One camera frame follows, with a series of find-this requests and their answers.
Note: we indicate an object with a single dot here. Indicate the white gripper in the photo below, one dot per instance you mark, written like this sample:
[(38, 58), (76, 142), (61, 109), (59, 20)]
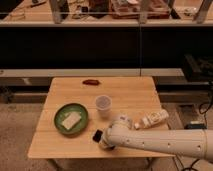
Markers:
[(103, 143)]

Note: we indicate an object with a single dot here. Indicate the black eraser block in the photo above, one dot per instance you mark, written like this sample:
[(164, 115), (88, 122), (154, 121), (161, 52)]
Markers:
[(97, 136)]

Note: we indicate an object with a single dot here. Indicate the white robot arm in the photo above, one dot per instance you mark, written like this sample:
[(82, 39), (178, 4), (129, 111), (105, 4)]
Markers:
[(196, 143)]

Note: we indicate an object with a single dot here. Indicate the white sponge block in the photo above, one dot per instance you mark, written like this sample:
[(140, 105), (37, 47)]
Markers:
[(71, 120)]

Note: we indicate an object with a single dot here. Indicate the wooden folding table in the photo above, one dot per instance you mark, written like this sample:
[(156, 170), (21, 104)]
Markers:
[(133, 96)]

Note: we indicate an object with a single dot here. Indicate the white plastic bottle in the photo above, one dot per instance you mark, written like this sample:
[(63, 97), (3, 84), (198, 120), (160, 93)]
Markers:
[(151, 120)]

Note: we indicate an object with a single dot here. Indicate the green plate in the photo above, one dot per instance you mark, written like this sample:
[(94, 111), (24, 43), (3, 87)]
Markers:
[(64, 112)]

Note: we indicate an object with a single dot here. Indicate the dark red chili pepper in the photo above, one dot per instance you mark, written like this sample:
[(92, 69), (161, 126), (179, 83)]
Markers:
[(91, 82)]

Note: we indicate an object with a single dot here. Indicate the black power box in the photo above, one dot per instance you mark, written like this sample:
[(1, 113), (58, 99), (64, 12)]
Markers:
[(195, 126)]

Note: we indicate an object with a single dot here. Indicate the long metal shelf rail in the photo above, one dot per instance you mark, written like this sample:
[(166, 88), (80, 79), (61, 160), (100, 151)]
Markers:
[(89, 72)]

